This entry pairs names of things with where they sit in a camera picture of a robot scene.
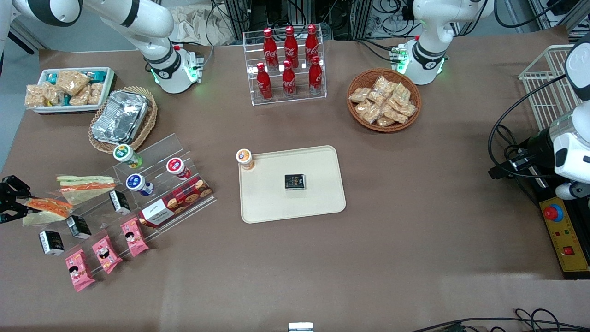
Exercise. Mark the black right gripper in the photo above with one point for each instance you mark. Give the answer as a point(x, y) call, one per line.
point(9, 193)

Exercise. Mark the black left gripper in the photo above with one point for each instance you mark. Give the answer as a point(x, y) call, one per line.
point(537, 145)

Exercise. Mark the plastic triangle sandwich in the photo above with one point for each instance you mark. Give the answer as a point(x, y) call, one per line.
point(87, 189)
point(48, 210)

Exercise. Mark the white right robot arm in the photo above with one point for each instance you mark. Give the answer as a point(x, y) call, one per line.
point(152, 27)

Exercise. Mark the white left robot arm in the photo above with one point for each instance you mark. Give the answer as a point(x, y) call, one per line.
point(428, 27)

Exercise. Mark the cream plastic tray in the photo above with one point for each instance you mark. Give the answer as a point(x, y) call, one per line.
point(299, 207)

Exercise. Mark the small black box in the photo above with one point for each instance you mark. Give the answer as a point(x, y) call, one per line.
point(79, 227)
point(51, 243)
point(120, 203)
point(295, 182)

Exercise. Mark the yellow emergency stop box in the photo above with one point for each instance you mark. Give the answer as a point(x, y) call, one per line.
point(569, 240)

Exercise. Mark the pink snack pack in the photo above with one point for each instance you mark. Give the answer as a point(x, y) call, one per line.
point(107, 254)
point(79, 272)
point(134, 237)

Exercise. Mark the clear wrapped beige snack pack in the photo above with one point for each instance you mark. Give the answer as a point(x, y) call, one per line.
point(359, 95)
point(407, 109)
point(73, 82)
point(385, 121)
point(383, 85)
point(395, 115)
point(368, 111)
point(96, 92)
point(377, 97)
point(53, 94)
point(80, 97)
point(34, 96)
point(401, 93)

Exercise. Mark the green capped small bottle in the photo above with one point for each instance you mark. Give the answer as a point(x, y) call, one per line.
point(123, 153)

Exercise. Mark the blue capped small bottle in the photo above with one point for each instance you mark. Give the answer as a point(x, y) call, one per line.
point(136, 182)

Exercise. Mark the teal snack pack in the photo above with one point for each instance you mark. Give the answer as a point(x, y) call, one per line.
point(99, 76)
point(51, 78)

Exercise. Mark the silver foil container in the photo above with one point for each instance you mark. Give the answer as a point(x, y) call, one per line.
point(120, 117)

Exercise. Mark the round brown wicker basket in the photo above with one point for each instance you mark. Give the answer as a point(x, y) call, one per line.
point(412, 83)

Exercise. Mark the white rectangular bin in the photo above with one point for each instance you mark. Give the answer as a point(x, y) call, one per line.
point(109, 87)

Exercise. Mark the clear acrylic stepped shelf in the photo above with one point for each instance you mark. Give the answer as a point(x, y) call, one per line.
point(156, 152)

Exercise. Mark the oval light wicker basket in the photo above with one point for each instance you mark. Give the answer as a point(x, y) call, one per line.
point(147, 124)

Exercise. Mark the red tartan cookie box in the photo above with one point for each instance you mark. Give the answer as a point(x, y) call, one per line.
point(177, 200)

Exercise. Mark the red capped small bottle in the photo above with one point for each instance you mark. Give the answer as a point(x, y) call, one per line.
point(175, 165)

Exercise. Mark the orange capped small bottle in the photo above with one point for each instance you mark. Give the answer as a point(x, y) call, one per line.
point(244, 157)

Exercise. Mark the red cola bottle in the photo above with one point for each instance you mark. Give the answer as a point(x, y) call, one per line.
point(312, 44)
point(291, 46)
point(315, 76)
point(289, 80)
point(270, 48)
point(264, 83)

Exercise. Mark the clear acrylic bottle rack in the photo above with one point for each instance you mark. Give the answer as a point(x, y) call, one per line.
point(288, 100)

